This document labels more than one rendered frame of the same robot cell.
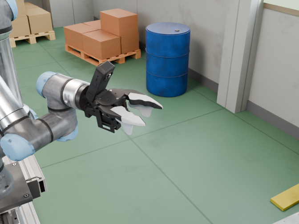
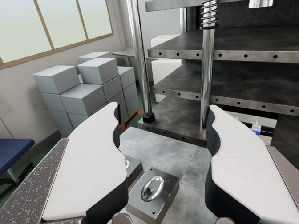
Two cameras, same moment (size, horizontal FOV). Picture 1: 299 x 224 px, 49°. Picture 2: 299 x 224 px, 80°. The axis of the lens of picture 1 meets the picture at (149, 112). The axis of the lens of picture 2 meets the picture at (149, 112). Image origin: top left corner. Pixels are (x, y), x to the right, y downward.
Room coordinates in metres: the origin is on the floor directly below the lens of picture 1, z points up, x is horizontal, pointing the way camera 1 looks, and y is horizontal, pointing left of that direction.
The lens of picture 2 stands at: (0.70, 0.09, 1.52)
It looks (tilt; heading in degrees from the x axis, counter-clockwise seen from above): 30 degrees down; 242
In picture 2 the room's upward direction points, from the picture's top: 8 degrees counter-clockwise
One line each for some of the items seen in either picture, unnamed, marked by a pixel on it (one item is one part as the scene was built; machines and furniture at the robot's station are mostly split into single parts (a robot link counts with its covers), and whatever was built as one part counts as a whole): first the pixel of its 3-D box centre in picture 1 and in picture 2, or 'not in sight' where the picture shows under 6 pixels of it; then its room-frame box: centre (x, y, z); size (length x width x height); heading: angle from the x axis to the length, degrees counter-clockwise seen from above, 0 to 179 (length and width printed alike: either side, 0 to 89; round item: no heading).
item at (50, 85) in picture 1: (58, 89); not in sight; (0.81, 0.25, 1.43); 0.11 x 0.08 x 0.09; 56
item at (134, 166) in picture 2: not in sight; (122, 172); (0.56, -0.54, 0.83); 0.17 x 0.13 x 0.06; 26
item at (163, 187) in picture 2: not in sight; (153, 194); (0.50, -0.35, 0.83); 0.20 x 0.15 x 0.07; 26
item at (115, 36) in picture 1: (100, 33); not in sight; (5.07, 0.77, 0.34); 1.21 x 0.91 x 0.67; 31
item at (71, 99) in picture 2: not in sight; (97, 97); (0.23, -2.28, 0.51); 1.05 x 0.68 x 1.02; 32
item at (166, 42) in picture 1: (167, 58); not in sight; (3.80, -0.22, 0.39); 0.55 x 0.52 x 0.79; 31
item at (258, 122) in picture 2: not in sight; (250, 106); (-0.35, -0.47, 0.87); 0.50 x 0.27 x 0.17; 26
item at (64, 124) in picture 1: (59, 122); not in sight; (0.79, 0.26, 1.34); 0.11 x 0.08 x 0.11; 146
